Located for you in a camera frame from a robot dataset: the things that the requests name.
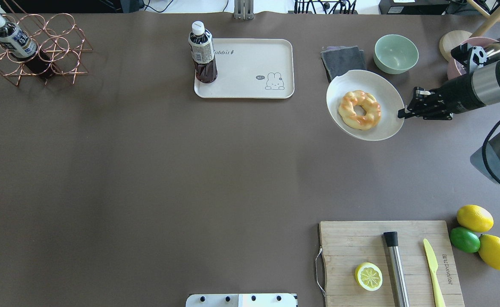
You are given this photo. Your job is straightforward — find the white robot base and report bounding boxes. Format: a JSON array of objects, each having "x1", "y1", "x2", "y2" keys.
[{"x1": 185, "y1": 293, "x2": 299, "y2": 307}]

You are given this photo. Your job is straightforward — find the green lime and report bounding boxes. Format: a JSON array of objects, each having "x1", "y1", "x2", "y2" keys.
[{"x1": 450, "y1": 227, "x2": 481, "y2": 253}]

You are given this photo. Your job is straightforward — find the steel muddler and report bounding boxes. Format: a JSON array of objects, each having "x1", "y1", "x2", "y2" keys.
[{"x1": 383, "y1": 231, "x2": 410, "y2": 307}]

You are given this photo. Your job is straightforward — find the round wooden coaster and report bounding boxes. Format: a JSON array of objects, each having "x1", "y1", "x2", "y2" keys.
[{"x1": 439, "y1": 30, "x2": 472, "y2": 62}]

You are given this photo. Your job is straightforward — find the yellow lemon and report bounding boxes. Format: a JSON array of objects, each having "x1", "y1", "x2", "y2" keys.
[
  {"x1": 456, "y1": 204, "x2": 494, "y2": 233},
  {"x1": 478, "y1": 235, "x2": 500, "y2": 271}
]

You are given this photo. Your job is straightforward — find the black cable bundle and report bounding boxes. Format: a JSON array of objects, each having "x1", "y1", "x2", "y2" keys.
[{"x1": 294, "y1": 0, "x2": 358, "y2": 15}]

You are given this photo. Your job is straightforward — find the upper yellow lemon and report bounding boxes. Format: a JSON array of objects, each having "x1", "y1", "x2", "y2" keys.
[{"x1": 456, "y1": 204, "x2": 494, "y2": 233}]

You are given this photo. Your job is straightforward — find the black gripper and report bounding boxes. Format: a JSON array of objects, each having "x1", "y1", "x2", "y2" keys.
[{"x1": 398, "y1": 86, "x2": 453, "y2": 121}]

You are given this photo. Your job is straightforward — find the black box top right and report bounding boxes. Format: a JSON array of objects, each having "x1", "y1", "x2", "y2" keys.
[{"x1": 378, "y1": 0, "x2": 450, "y2": 15}]

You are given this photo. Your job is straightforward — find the wooden cutting board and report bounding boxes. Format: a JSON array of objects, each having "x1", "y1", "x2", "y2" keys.
[{"x1": 320, "y1": 221, "x2": 465, "y2": 307}]

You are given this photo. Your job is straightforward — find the copper wire bottle rack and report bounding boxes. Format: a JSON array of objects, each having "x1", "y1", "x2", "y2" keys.
[{"x1": 0, "y1": 12, "x2": 93, "y2": 86}]

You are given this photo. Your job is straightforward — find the braided donut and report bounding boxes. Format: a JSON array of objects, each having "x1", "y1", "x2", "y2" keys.
[{"x1": 337, "y1": 90, "x2": 382, "y2": 130}]

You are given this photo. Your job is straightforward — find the grey folded cloth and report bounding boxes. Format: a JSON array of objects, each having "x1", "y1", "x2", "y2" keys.
[{"x1": 320, "y1": 46, "x2": 367, "y2": 82}]

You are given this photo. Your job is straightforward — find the wooden stand legs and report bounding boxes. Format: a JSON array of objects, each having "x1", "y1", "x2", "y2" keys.
[{"x1": 467, "y1": 0, "x2": 500, "y2": 38}]

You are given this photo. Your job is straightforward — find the metal bracket at table edge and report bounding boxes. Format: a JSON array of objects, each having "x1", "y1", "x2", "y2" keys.
[{"x1": 234, "y1": 0, "x2": 254, "y2": 20}]

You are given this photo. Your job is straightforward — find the pink bowl with ice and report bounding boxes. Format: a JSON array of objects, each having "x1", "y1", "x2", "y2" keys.
[{"x1": 447, "y1": 37, "x2": 499, "y2": 80}]

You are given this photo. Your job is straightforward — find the cream rabbit tray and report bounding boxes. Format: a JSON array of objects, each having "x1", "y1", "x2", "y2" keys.
[{"x1": 194, "y1": 38, "x2": 295, "y2": 99}]

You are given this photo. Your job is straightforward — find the yellow plastic knife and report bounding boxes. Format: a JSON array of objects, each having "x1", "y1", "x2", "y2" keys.
[{"x1": 422, "y1": 238, "x2": 446, "y2": 307}]

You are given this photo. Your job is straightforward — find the dark tea bottle on tray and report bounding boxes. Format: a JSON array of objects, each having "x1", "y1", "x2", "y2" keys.
[{"x1": 188, "y1": 20, "x2": 218, "y2": 84}]

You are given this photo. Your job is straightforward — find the lemon half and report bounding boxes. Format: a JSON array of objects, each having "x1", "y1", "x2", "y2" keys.
[{"x1": 354, "y1": 262, "x2": 383, "y2": 291}]

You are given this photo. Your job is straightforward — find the green bowl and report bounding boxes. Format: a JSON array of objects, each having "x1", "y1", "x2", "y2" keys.
[{"x1": 373, "y1": 34, "x2": 419, "y2": 75}]

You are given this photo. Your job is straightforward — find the dark tea bottle in rack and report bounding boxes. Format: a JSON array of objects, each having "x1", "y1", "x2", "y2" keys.
[{"x1": 0, "y1": 15, "x2": 55, "y2": 80}]

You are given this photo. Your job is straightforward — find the white plate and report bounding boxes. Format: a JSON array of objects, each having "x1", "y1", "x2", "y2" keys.
[{"x1": 326, "y1": 70, "x2": 404, "y2": 141}]

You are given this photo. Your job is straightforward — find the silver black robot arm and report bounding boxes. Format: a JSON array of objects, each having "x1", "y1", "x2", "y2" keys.
[{"x1": 398, "y1": 43, "x2": 500, "y2": 185}]

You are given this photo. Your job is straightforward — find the lower yellow lemon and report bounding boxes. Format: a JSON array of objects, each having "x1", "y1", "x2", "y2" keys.
[{"x1": 478, "y1": 235, "x2": 500, "y2": 271}]

